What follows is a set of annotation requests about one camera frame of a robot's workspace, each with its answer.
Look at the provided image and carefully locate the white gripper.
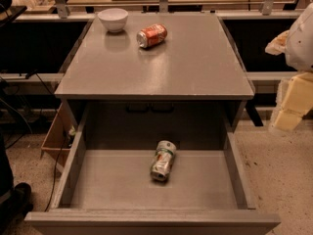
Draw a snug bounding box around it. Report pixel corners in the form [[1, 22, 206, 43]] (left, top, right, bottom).
[[265, 3, 313, 132]]

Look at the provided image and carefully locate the grey cabinet counter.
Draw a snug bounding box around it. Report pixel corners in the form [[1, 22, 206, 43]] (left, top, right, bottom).
[[54, 12, 255, 133]]

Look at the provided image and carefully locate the orange soda can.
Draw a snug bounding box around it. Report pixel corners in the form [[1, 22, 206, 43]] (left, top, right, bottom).
[[137, 23, 167, 49]]

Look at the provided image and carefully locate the open grey top drawer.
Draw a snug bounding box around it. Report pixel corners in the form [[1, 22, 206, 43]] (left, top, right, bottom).
[[26, 102, 280, 235]]

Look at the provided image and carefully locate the white bowl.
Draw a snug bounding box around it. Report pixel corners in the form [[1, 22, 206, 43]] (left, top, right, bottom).
[[98, 8, 128, 32]]

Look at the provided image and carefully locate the cardboard box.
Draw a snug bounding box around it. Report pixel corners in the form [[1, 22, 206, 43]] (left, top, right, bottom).
[[41, 105, 73, 168]]

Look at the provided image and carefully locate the black shoe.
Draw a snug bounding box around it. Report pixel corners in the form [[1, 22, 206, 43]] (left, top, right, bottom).
[[0, 182, 33, 235]]

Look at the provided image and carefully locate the black cable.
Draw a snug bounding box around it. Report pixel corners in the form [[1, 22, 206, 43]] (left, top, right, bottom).
[[24, 70, 71, 212]]

